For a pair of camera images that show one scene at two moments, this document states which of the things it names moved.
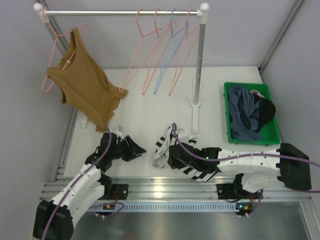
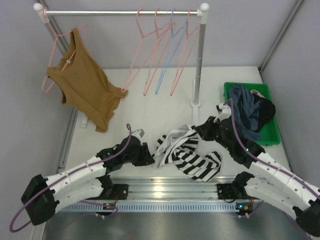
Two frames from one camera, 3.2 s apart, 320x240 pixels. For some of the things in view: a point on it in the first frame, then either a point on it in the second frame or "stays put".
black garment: (266, 111) stays put
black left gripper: (128, 149) → (144, 153)
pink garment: (254, 91) stays put
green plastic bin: (269, 132) stays put
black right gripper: (173, 160) → (204, 129)
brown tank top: (86, 87) stays put
